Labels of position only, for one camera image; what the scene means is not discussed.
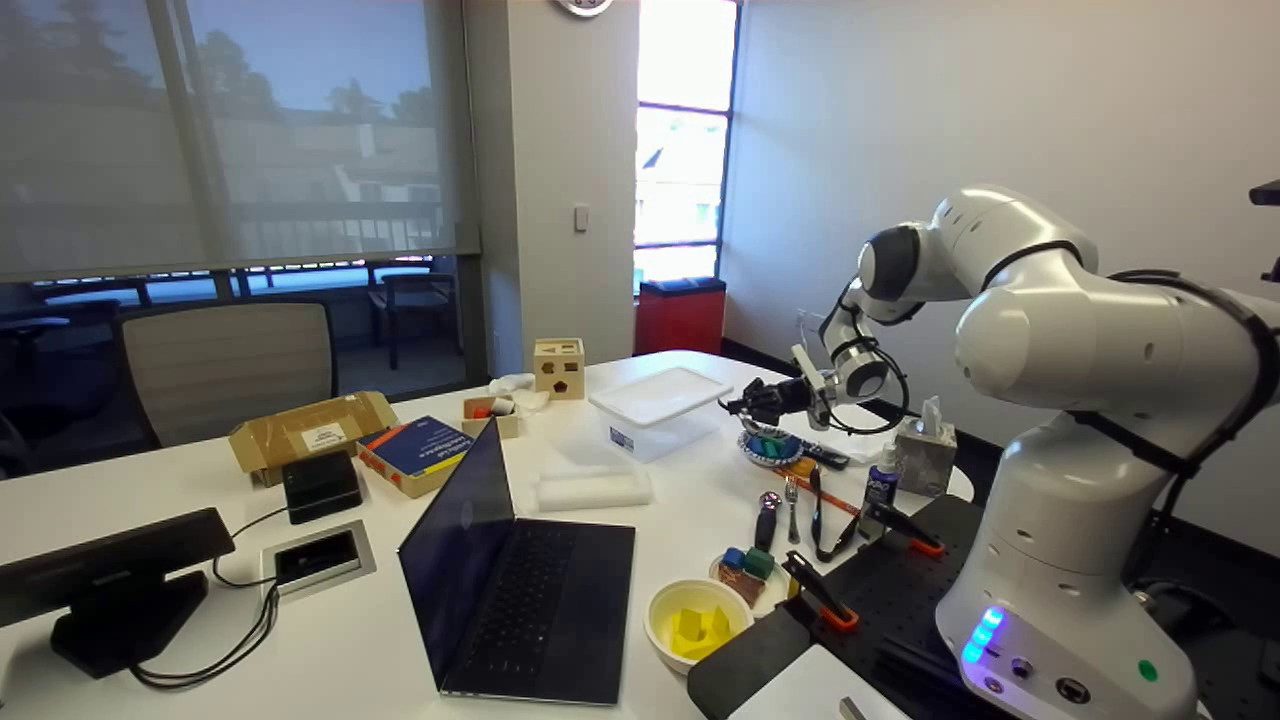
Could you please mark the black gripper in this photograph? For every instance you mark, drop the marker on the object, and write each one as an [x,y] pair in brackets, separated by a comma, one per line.
[827,378]

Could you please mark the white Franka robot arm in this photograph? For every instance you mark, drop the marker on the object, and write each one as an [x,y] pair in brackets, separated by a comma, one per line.
[1093,346]

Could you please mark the blue patterned bowl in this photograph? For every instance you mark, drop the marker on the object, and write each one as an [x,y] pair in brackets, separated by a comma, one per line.
[774,460]

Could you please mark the yellow toy blocks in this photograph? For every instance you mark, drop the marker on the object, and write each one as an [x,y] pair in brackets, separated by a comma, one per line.
[698,628]

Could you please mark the black remote control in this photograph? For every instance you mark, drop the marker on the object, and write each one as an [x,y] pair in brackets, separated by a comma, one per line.
[827,457]

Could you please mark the white plastic bin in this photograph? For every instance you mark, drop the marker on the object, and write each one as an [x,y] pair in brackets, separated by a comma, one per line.
[660,401]

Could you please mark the red bin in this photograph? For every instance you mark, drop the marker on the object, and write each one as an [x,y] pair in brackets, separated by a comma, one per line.
[681,322]

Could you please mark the black tongs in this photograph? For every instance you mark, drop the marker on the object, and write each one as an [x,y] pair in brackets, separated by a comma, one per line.
[846,531]

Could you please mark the grey tissue box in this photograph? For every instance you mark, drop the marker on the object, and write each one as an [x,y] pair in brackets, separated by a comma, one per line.
[925,460]

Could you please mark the blue toy block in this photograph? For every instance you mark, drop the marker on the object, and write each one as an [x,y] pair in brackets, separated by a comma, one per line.
[728,556]

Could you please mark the green toy block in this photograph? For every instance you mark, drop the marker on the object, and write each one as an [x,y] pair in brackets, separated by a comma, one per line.
[758,566]

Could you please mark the red-brown toy block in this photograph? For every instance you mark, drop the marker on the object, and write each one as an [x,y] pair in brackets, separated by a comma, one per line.
[736,587]

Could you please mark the orange-tipped black clamp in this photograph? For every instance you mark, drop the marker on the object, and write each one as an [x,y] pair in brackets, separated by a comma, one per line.
[822,594]
[917,532]

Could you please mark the wooden shape sorter cube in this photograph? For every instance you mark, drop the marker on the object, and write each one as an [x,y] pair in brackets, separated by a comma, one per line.
[559,371]

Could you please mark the black mounting board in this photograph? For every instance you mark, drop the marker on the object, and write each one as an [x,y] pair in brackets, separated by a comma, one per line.
[892,602]

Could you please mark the white paper sheet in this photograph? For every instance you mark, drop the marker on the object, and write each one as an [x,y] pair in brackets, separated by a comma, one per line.
[815,686]

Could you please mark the black open laptop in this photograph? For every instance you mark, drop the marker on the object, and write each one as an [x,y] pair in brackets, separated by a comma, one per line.
[523,613]

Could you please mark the blue and yellow book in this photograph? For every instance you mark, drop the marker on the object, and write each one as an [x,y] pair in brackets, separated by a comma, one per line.
[419,455]

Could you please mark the small black box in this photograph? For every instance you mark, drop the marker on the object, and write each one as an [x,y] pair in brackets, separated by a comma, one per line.
[322,487]

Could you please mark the flat cardboard box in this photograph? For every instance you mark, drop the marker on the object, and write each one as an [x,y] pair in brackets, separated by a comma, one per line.
[309,434]

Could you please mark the table outlet panel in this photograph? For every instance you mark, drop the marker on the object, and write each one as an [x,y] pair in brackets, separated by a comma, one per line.
[322,553]

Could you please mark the grey office chair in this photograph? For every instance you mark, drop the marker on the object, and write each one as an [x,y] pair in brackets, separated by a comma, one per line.
[225,373]

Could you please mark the grey roller blind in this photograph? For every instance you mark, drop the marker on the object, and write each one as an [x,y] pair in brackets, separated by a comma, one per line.
[295,134]

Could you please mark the black video bar device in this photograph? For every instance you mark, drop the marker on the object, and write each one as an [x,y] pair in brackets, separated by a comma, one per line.
[122,587]

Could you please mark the white light switch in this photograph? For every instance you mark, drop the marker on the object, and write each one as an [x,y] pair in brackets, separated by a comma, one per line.
[582,219]

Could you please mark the wall clock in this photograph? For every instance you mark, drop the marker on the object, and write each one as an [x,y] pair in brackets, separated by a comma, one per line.
[584,6]

